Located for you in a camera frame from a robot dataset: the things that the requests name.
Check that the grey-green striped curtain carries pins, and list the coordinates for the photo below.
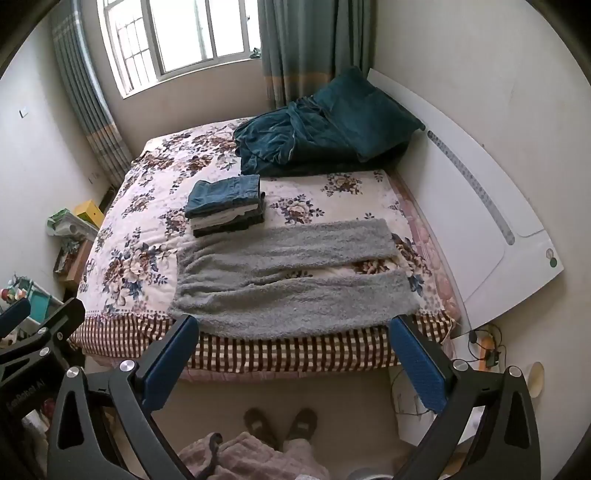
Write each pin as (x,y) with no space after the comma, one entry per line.
(87,92)
(309,46)

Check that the pink patterned bed sheet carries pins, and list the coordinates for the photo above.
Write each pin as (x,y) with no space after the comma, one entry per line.
(434,258)

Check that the dark slipper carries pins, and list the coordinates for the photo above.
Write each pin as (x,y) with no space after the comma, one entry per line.
(261,429)
(300,424)

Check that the yellow box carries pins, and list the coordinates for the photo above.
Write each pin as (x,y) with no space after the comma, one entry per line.
(90,213)

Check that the green white plastic bag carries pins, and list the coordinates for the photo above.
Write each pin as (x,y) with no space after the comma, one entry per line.
(57,221)

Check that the clear plastic storage box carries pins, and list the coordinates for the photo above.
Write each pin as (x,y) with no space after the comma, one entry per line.
(81,230)

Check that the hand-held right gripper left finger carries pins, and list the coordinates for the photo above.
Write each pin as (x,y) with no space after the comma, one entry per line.
(173,360)

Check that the grey fluffy pants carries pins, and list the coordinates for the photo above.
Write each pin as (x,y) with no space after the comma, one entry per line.
(277,304)

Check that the floral bedspread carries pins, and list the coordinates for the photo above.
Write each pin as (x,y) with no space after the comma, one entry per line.
(152,240)

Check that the white bed headboard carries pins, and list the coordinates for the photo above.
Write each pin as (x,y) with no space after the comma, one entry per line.
(466,230)

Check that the folded white garment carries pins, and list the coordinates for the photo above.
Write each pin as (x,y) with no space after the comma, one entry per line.
(226,219)

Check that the teal shelf cart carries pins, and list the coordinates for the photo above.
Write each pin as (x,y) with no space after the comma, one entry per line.
(41,300)

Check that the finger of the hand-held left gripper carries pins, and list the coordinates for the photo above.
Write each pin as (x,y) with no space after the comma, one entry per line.
(16,314)
(64,318)

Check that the cardboard box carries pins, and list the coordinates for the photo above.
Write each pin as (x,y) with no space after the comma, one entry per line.
(76,263)

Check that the teal velvet pillow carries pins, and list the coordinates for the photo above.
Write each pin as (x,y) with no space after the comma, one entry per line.
(364,110)

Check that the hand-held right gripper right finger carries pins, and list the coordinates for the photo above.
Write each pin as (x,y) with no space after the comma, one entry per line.
(418,364)

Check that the barred sliding window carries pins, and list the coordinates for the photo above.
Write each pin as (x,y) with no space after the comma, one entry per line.
(184,37)

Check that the white bedside cabinet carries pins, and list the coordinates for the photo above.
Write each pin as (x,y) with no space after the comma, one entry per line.
(461,424)

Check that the folded black garment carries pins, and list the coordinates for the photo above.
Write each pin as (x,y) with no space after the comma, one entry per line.
(231,229)

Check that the teal velvet blanket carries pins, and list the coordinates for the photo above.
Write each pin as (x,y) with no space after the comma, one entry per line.
(286,134)

